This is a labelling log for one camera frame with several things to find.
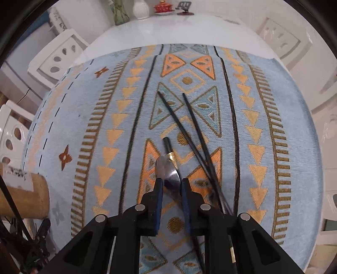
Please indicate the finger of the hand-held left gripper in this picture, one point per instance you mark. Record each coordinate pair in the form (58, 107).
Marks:
(43, 231)

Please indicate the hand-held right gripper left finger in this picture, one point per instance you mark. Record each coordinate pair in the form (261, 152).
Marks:
(158, 208)

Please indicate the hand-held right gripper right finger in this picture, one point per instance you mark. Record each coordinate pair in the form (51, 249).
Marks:
(185, 208)

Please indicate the wooden utensil holder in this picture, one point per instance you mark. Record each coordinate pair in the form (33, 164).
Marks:
(29, 195)

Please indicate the steel spoon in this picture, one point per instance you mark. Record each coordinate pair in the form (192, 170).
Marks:
(165, 168)

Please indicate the black chopstick gold band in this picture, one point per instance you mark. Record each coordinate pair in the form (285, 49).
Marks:
(171, 112)
(168, 146)
(192, 116)

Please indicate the blue patterned table mat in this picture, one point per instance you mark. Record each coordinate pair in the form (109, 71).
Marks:
(105, 110)

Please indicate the white dining chair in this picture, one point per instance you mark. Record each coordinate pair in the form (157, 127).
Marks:
(79, 42)
(8, 116)
(279, 39)
(326, 110)

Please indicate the white refrigerator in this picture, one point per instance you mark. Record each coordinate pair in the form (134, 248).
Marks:
(15, 79)

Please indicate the white ceramic vase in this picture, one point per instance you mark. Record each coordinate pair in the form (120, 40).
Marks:
(142, 9)

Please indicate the green glass vase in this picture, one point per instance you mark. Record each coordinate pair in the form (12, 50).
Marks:
(119, 11)

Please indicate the grey phone stand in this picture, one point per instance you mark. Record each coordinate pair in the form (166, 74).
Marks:
(184, 8)

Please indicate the red lidded tea cup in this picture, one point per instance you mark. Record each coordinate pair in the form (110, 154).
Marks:
(163, 8)

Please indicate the white openwork stand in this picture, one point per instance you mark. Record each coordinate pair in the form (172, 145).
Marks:
(58, 18)

